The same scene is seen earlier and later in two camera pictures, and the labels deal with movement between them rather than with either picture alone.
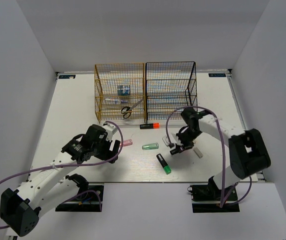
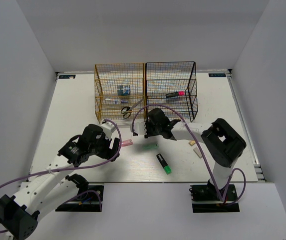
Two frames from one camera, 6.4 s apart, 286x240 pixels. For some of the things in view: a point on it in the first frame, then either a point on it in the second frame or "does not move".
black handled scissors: (127, 110) does not move
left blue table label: (66, 76) does not move
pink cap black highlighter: (176, 151) to (174, 94)
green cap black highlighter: (163, 164) does not move
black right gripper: (182, 143) to (147, 134)
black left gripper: (109, 153) does not move
